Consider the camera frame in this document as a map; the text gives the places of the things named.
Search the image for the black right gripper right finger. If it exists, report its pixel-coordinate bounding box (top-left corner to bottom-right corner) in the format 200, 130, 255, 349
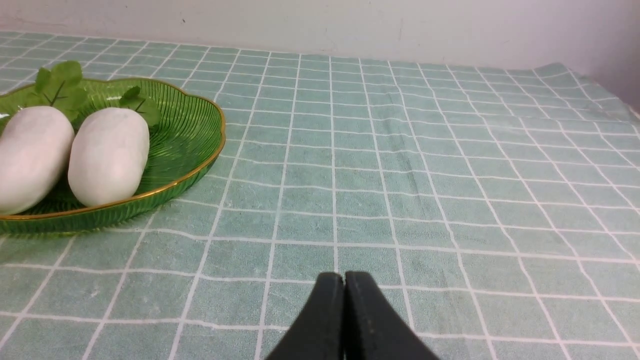
343, 271, 438, 360

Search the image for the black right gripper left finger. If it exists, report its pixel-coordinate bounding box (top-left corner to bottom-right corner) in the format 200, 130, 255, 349
267, 272, 345, 360

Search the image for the white radish with leaves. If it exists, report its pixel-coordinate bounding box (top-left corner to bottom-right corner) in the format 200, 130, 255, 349
0, 60, 88, 215

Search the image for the green checkered tablecloth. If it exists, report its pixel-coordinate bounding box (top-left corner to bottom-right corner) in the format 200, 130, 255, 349
1, 32, 640, 360

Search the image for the green ribbed plastic plate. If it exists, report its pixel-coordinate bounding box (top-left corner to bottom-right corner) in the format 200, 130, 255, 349
0, 77, 226, 236

